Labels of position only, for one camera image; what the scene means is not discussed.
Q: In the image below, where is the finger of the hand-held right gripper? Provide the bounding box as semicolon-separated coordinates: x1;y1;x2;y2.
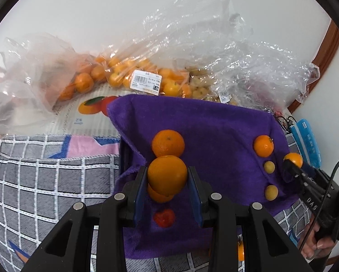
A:
282;159;314;194

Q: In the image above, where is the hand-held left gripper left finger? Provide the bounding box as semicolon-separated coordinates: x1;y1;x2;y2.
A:
20;166;149;272

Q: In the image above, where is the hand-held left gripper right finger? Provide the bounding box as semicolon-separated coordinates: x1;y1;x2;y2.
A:
187;167;313;272

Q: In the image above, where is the large orange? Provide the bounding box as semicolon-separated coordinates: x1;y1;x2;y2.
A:
147;184;175;204
147;155;188;197
152;129;185;158

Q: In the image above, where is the small red fruit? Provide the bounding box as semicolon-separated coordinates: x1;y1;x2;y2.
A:
153;209;176;228

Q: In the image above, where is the heap of bagged yellow fruits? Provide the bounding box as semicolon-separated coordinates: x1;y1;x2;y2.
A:
187;66;215;100

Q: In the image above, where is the person's right hand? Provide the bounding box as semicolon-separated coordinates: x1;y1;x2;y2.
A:
301;224;336;260

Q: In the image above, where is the blue tissue pack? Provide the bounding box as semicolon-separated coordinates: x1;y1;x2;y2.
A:
290;119;322;168

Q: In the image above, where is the purple towel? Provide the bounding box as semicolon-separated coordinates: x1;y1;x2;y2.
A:
106;94;303;260

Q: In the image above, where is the grey checkered star blanket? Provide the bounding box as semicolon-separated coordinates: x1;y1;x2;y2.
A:
0;134;329;272

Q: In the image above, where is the clear crumpled plastic bag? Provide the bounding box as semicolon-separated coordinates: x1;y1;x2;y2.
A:
209;40;320;114

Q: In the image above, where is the fruit print mat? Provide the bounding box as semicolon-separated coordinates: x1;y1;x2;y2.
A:
52;89;125;136

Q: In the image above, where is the heap of bagged oranges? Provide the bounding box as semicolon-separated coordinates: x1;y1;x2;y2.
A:
56;62;108;101
96;54;193;98

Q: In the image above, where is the translucent white plastic bag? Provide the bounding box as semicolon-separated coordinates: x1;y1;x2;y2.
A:
0;34;110;135

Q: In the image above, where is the clear labelled plastic bag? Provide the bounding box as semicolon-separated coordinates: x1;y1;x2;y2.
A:
96;0;255;102

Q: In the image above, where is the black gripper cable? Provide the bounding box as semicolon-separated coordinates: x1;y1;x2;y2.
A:
299;153;339;251

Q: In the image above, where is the wooden door frame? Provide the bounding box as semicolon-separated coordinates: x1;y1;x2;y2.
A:
287;20;339;114

